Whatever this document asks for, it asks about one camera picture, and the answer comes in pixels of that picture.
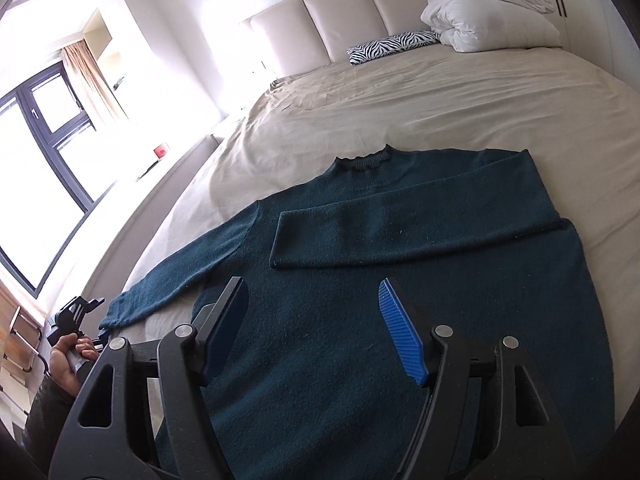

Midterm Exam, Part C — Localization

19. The person's left hand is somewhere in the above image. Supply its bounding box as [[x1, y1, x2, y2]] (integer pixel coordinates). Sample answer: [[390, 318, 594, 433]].
[[47, 334, 101, 396]]

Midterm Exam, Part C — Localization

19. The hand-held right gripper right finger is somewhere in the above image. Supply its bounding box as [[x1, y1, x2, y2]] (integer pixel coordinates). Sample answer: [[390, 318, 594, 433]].
[[378, 278, 618, 480]]

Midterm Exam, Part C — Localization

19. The folded white duvet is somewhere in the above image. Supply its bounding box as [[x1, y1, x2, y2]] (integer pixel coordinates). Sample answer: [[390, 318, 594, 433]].
[[420, 0, 562, 54]]

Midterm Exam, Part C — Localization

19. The dark teal knit sweater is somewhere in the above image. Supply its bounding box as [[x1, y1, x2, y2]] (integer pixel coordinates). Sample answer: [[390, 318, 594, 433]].
[[97, 144, 617, 480]]

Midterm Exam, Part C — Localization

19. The person's left forearm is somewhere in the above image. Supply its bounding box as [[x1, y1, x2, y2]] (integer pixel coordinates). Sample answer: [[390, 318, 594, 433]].
[[20, 375, 77, 461]]

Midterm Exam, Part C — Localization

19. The beige curtain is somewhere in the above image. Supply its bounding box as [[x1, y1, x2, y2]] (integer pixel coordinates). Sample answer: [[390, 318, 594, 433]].
[[61, 40, 130, 123]]

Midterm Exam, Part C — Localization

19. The bed with beige sheet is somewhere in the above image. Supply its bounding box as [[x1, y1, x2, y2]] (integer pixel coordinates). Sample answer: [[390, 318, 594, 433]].
[[107, 42, 640, 441]]

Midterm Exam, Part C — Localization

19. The zebra print pillow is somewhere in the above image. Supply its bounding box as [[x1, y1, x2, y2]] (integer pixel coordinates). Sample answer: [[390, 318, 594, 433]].
[[346, 30, 441, 67]]

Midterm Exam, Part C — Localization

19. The dark framed window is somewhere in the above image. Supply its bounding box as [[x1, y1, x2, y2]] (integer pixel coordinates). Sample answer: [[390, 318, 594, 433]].
[[0, 67, 118, 297]]

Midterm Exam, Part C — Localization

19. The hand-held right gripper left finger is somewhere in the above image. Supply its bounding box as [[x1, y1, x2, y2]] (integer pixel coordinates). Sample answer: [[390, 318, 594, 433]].
[[47, 276, 250, 480]]

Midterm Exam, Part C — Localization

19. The beige padded headboard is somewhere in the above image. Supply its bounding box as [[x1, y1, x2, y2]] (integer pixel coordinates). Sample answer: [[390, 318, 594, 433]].
[[242, 0, 476, 80]]

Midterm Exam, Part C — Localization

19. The wooden chair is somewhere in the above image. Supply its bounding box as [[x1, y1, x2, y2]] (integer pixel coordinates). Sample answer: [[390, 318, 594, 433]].
[[0, 280, 43, 411]]

